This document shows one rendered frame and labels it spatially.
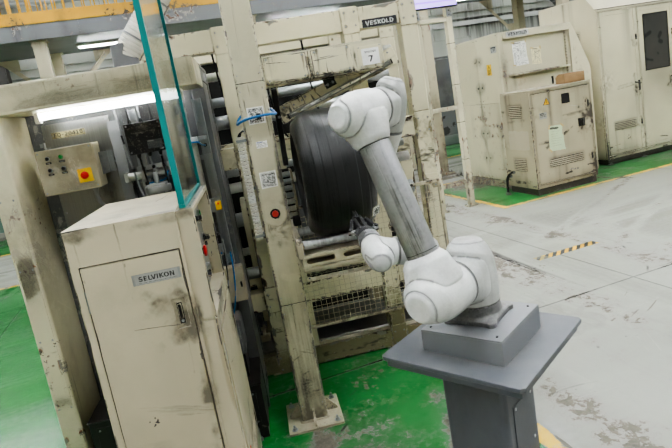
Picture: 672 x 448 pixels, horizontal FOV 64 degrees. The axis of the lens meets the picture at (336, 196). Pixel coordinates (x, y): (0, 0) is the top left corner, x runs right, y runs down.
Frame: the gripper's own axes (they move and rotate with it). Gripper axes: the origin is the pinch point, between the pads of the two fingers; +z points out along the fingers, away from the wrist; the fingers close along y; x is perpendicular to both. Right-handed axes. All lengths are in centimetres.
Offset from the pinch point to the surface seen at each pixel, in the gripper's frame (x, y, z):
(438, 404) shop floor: 101, -25, -16
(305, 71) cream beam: -53, 5, 61
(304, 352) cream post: 67, 33, 4
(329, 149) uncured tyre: -29.1, 5.9, 8.9
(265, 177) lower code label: -16.3, 34.3, 24.9
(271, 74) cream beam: -54, 21, 61
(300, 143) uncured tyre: -31.7, 16.9, 16.3
